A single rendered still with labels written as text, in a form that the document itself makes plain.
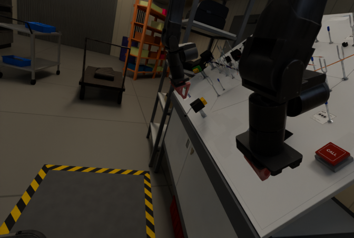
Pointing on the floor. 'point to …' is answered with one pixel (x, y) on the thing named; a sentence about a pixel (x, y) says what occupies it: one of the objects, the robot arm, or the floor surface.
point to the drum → (126, 50)
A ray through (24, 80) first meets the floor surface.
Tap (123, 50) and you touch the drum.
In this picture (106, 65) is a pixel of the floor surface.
